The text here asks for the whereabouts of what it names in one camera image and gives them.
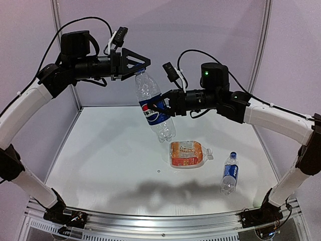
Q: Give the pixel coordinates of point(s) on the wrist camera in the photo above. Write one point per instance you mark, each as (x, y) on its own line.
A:
(117, 39)
(175, 76)

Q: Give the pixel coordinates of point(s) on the orange label flat bottle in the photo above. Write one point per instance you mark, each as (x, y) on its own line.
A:
(188, 154)

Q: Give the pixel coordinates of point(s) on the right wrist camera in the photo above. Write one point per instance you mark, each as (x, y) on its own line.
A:
(175, 76)

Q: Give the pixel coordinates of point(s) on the right corner aluminium post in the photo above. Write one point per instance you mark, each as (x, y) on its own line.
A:
(261, 45)

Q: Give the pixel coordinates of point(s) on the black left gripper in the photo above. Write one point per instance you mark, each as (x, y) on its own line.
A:
(115, 64)

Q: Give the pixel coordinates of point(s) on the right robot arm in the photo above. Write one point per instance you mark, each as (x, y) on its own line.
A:
(299, 129)

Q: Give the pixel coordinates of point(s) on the Pepsi bottle blue label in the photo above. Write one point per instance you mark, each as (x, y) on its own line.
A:
(148, 93)

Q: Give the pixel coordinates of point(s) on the left corner aluminium post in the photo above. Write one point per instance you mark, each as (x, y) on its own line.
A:
(68, 52)

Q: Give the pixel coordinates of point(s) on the clear bottle blue text label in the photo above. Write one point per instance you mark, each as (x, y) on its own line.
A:
(230, 174)

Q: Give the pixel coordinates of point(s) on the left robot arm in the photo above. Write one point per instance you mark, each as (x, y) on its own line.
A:
(38, 141)

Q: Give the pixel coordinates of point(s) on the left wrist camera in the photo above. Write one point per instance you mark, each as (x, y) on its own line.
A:
(117, 39)

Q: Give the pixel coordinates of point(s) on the corner aluminium post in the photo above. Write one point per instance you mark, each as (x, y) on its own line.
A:
(68, 52)
(261, 45)

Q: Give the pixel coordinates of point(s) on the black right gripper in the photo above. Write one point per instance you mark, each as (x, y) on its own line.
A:
(177, 102)

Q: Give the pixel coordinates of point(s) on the aluminium table frame rail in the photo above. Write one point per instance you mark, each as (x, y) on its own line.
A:
(81, 224)

